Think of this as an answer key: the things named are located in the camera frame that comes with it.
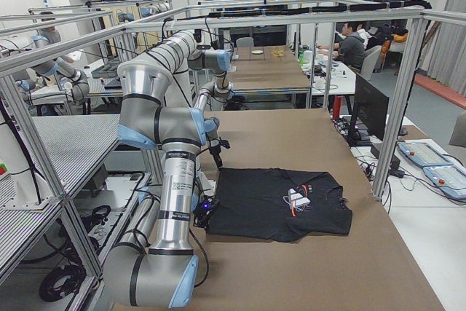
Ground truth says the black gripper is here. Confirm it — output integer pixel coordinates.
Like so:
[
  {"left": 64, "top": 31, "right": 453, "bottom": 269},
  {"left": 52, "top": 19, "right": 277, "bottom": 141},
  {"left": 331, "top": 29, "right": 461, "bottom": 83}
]
[
  {"left": 209, "top": 138, "right": 230, "bottom": 170},
  {"left": 192, "top": 197, "right": 220, "bottom": 229}
]

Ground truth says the black t-shirt with logo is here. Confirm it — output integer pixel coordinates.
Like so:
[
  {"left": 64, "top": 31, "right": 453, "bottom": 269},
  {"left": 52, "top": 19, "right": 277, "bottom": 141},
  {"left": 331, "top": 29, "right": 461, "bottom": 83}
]
[{"left": 207, "top": 168, "right": 352, "bottom": 243}]

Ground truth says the black computer monitor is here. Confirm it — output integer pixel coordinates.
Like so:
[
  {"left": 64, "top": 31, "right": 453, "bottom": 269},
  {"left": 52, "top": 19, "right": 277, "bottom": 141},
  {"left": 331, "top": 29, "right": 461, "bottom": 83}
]
[{"left": 347, "top": 74, "right": 389, "bottom": 146}]

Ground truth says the seated person in grey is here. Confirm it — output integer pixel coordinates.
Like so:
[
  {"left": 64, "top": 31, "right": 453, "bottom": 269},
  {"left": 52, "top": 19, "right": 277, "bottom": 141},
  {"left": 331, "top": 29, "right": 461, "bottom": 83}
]
[{"left": 333, "top": 21, "right": 365, "bottom": 70}]

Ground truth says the grey teach pendant far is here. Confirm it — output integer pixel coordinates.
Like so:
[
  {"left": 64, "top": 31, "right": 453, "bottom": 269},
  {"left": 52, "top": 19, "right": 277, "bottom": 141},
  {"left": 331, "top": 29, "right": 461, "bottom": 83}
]
[{"left": 398, "top": 142, "right": 453, "bottom": 168}]

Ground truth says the grey teach pendant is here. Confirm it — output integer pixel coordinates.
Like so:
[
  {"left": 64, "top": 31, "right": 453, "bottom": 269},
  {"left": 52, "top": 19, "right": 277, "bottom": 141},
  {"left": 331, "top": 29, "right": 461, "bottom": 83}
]
[
  {"left": 398, "top": 142, "right": 453, "bottom": 168},
  {"left": 423, "top": 165, "right": 465, "bottom": 200}
]

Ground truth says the grey teach pendant near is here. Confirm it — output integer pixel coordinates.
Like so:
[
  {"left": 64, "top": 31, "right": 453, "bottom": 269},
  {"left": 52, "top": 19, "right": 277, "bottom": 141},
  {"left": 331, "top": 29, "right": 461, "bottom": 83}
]
[{"left": 423, "top": 165, "right": 465, "bottom": 200}]

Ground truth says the striped aluminium frame table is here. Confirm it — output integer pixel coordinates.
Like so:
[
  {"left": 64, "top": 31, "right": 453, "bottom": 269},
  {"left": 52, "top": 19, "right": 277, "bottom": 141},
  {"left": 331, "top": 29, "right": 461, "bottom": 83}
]
[{"left": 0, "top": 113, "right": 123, "bottom": 217}]

